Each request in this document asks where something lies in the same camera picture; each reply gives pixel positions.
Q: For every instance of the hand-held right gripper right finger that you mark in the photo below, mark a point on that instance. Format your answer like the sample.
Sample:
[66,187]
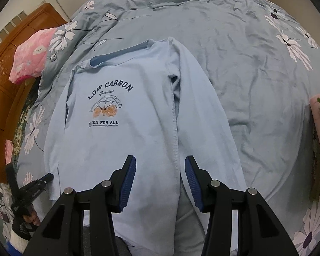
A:
[192,185]

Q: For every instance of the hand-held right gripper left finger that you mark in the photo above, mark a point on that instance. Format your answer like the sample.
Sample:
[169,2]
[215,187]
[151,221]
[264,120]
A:
[128,184]

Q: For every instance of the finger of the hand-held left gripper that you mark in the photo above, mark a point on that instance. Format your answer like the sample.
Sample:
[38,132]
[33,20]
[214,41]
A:
[37,189]
[44,178]

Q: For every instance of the light blue long-sleeve shirt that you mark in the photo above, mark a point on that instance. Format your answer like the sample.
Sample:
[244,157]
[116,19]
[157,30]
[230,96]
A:
[138,117]

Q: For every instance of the person's left hand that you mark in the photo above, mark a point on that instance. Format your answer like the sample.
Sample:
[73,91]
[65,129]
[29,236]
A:
[25,225]

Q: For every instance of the dark floral bedsheet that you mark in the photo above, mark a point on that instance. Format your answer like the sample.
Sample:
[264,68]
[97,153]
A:
[24,109]

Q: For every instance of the wooden headboard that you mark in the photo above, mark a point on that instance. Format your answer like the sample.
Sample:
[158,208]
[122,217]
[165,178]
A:
[8,66]

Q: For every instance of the pink printed pillow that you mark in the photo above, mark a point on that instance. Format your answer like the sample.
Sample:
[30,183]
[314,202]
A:
[32,56]

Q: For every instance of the grey-blue floral duvet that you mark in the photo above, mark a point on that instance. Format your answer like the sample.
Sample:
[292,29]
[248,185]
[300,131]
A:
[229,66]

